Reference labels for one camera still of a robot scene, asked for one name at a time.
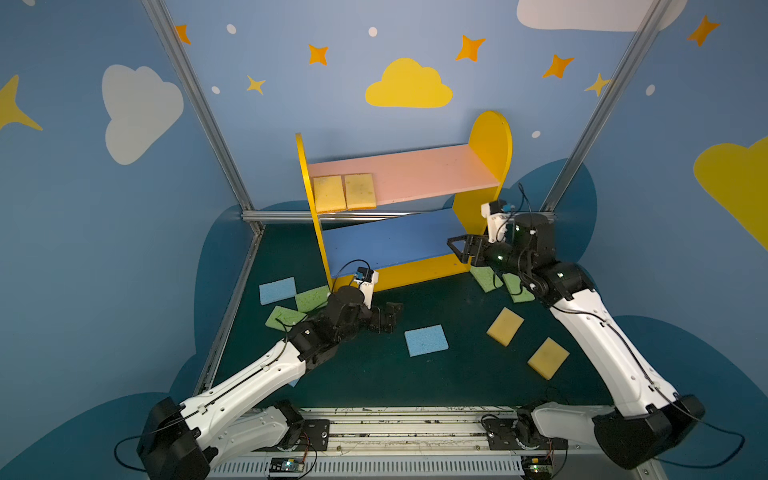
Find yellow sponge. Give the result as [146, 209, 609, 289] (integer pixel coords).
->
[344, 173, 377, 210]
[527, 338, 570, 380]
[312, 175, 347, 213]
[486, 307, 524, 347]

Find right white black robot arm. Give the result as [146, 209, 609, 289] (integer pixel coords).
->
[447, 213, 706, 470]

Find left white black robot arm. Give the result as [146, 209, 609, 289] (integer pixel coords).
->
[136, 286, 403, 479]

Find yellow shelf with coloured boards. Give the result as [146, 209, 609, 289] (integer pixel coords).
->
[296, 111, 514, 291]

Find green sponge right inner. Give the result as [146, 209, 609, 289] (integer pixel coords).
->
[470, 266, 504, 293]

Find green sponge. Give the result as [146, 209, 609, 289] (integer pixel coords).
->
[295, 285, 330, 313]
[470, 266, 504, 293]
[265, 306, 307, 334]
[502, 273, 535, 303]

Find blue sponge centre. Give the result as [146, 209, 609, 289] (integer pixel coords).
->
[404, 325, 449, 357]

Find green sponge right outer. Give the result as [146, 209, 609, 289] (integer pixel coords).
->
[502, 273, 535, 303]

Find green sponge left upper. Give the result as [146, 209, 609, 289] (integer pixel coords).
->
[295, 285, 330, 313]

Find green sponge left lower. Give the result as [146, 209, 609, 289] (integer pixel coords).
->
[265, 306, 307, 334]

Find blue sponge far left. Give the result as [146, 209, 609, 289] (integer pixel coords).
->
[259, 277, 297, 305]

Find left green circuit board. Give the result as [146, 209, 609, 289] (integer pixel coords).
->
[268, 457, 307, 476]

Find green circuit board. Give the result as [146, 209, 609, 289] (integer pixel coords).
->
[268, 457, 307, 476]
[521, 456, 554, 480]

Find right green circuit board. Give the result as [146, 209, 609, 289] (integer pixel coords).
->
[521, 456, 554, 480]

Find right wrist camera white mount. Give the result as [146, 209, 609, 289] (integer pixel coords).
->
[480, 199, 515, 243]

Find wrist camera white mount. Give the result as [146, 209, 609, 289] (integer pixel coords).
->
[480, 199, 515, 243]
[353, 267, 379, 309]

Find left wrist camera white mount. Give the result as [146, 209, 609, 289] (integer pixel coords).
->
[353, 267, 379, 309]

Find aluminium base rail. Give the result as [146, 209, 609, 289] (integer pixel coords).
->
[205, 407, 666, 479]

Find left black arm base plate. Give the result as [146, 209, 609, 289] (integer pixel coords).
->
[276, 419, 331, 451]

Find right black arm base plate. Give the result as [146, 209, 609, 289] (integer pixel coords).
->
[480, 415, 568, 451]

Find rear aluminium frame bar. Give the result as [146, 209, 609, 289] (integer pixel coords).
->
[241, 208, 557, 225]

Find right aluminium frame post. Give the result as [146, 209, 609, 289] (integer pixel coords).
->
[539, 0, 673, 223]

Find aluminium frame post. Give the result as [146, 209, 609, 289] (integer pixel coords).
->
[141, 0, 263, 237]
[539, 0, 673, 223]

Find left aluminium frame post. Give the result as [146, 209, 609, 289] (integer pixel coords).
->
[141, 0, 263, 237]

